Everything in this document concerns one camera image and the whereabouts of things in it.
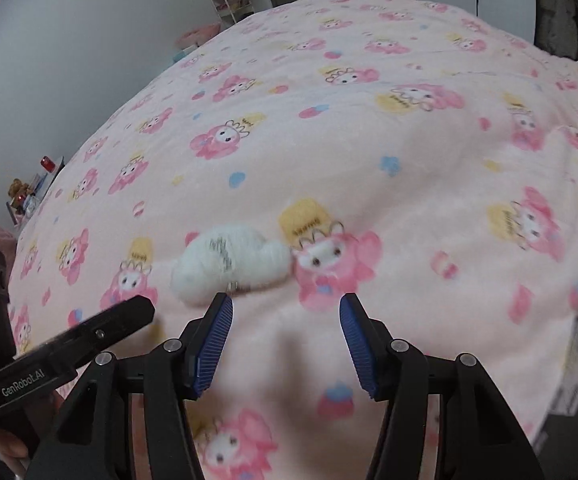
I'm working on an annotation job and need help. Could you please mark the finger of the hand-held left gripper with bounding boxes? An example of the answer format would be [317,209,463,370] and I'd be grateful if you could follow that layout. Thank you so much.
[16,295,156,361]

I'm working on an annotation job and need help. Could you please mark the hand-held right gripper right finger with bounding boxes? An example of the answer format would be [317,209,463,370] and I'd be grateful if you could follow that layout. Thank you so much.
[339,292,544,480]

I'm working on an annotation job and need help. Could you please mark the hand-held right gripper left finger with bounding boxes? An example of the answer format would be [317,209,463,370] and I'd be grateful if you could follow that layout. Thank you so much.
[34,292,234,480]

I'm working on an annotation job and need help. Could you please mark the white fluffy sock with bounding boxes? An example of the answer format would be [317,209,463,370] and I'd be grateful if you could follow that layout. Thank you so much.
[170,225,292,306]

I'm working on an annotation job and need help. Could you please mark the person's left hand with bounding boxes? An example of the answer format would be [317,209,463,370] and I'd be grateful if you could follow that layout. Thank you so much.
[0,430,30,461]

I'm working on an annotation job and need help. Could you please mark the cluttered bedside table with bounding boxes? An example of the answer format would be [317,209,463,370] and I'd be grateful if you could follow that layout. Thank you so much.
[5,156,67,226]

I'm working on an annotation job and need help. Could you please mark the brown teddy bear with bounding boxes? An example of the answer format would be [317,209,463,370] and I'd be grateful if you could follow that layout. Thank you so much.
[9,178,32,208]

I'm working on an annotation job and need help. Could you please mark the pink printed blanket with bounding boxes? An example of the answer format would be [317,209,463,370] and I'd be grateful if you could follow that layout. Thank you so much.
[6,0,578,480]

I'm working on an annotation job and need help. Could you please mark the pink cushion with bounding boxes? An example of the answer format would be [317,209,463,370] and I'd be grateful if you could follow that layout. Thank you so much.
[176,24,222,51]

